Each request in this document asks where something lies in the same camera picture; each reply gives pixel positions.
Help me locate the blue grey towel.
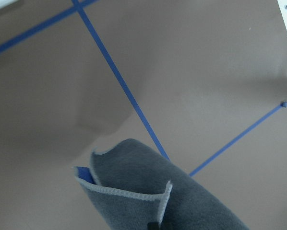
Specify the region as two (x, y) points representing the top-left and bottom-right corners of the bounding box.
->
(74, 138), (247, 230)

